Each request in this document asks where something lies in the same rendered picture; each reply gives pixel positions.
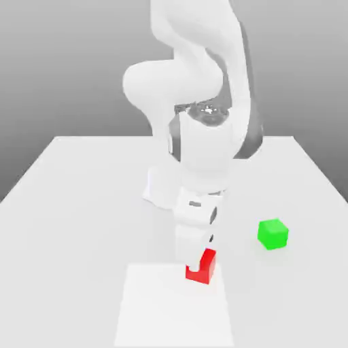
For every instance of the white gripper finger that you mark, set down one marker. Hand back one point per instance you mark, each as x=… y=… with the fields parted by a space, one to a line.
x=195 y=261

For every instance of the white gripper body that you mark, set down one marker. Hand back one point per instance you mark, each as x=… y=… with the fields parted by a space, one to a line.
x=191 y=238

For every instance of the small red cube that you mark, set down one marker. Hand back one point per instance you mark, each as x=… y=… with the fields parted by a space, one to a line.
x=210 y=267

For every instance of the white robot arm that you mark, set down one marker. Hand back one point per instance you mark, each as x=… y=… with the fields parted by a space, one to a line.
x=201 y=146

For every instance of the small green cube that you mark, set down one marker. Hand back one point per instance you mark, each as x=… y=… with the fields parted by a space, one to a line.
x=272 y=234

